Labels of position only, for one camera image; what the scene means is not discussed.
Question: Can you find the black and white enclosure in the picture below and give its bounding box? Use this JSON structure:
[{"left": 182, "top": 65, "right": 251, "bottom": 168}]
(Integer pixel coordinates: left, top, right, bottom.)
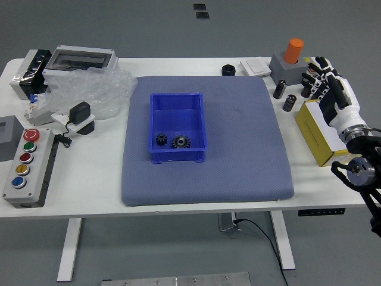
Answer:
[{"left": 9, "top": 49, "right": 54, "bottom": 101}]

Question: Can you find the blue plastic box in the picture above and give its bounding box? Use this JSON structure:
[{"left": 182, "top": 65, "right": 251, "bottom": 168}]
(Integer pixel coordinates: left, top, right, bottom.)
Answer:
[{"left": 148, "top": 92, "right": 208, "bottom": 164}]

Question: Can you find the grey clear-lid distribution box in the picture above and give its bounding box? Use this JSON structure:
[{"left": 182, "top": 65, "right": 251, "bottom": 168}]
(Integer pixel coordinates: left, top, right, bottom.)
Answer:
[{"left": 43, "top": 45, "right": 120, "bottom": 72}]

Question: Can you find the white wall switch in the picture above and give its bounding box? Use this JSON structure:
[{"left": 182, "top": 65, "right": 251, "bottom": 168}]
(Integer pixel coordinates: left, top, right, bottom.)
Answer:
[{"left": 239, "top": 58, "right": 272, "bottom": 77}]

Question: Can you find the grey five-button control box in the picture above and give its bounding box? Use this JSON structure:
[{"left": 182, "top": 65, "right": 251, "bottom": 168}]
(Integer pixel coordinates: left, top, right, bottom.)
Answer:
[{"left": 1, "top": 128, "right": 56, "bottom": 209}]

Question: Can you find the clear plastic bag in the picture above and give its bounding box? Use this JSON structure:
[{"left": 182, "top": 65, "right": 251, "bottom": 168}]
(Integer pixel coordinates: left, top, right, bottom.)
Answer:
[{"left": 44, "top": 67, "right": 138, "bottom": 120}]

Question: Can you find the black adapter cord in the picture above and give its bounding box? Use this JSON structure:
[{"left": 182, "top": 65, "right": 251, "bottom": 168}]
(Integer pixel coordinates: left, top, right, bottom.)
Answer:
[{"left": 55, "top": 120, "right": 74, "bottom": 148}]

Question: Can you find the blue-grey padded mat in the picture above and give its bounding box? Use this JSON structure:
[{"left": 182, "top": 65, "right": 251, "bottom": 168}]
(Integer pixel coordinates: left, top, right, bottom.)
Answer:
[{"left": 120, "top": 76, "right": 295, "bottom": 208}]

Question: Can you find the yellow white carton box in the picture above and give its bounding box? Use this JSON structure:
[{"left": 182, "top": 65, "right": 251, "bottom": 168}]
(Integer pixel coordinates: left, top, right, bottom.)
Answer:
[{"left": 295, "top": 100, "right": 358, "bottom": 167}]

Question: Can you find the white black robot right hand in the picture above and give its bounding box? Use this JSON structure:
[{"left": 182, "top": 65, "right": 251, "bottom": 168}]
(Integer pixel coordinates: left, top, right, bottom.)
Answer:
[{"left": 301, "top": 55, "right": 366, "bottom": 133}]

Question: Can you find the black power cable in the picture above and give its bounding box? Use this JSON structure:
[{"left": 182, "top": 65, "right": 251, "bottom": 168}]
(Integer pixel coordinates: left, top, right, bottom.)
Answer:
[{"left": 233, "top": 219, "right": 289, "bottom": 286}]

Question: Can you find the grey under-table control box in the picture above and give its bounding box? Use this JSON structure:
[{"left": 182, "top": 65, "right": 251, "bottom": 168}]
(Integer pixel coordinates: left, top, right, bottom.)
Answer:
[{"left": 217, "top": 212, "right": 239, "bottom": 232}]

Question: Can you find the small grey box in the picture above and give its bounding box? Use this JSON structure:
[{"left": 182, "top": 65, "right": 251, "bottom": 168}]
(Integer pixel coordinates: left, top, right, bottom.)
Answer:
[{"left": 0, "top": 115, "right": 24, "bottom": 163}]

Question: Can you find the white circuit breaker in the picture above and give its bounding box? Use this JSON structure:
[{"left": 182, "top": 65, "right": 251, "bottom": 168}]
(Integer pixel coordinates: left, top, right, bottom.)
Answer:
[{"left": 23, "top": 92, "right": 56, "bottom": 126}]

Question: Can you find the orange cylinder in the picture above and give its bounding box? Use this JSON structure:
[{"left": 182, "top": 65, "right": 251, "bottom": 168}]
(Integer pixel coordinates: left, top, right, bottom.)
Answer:
[{"left": 283, "top": 38, "right": 305, "bottom": 64}]

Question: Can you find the white table leg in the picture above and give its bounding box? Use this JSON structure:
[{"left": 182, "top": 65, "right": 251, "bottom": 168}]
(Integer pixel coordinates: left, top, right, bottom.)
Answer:
[
  {"left": 270, "top": 210, "right": 296, "bottom": 271},
  {"left": 56, "top": 217, "right": 83, "bottom": 282}
]

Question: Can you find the grey block base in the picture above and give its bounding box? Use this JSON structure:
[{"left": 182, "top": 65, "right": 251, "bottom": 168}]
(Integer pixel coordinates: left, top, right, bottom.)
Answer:
[{"left": 270, "top": 52, "right": 309, "bottom": 86}]

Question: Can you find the black table control panel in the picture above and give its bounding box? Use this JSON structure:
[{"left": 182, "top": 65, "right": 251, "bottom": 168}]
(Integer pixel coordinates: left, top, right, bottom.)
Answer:
[{"left": 298, "top": 208, "right": 346, "bottom": 217}]

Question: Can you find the black power adapter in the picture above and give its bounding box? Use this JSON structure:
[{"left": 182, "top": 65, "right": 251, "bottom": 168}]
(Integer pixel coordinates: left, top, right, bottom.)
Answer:
[{"left": 68, "top": 101, "right": 92, "bottom": 125}]

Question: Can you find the white socket plate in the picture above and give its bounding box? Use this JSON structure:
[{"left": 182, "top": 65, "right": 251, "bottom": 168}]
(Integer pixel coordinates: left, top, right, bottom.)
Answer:
[{"left": 50, "top": 110, "right": 98, "bottom": 135}]

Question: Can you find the metal base plate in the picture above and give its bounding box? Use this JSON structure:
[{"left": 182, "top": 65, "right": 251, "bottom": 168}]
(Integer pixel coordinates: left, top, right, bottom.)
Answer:
[{"left": 101, "top": 271, "right": 251, "bottom": 286}]

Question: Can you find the big black gear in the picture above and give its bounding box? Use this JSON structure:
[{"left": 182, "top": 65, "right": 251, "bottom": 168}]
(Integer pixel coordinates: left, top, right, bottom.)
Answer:
[{"left": 171, "top": 134, "right": 191, "bottom": 150}]

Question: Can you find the grey red-button switch box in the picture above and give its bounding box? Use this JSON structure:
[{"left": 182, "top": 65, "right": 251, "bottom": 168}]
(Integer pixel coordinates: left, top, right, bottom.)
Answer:
[{"left": 302, "top": 56, "right": 321, "bottom": 74}]

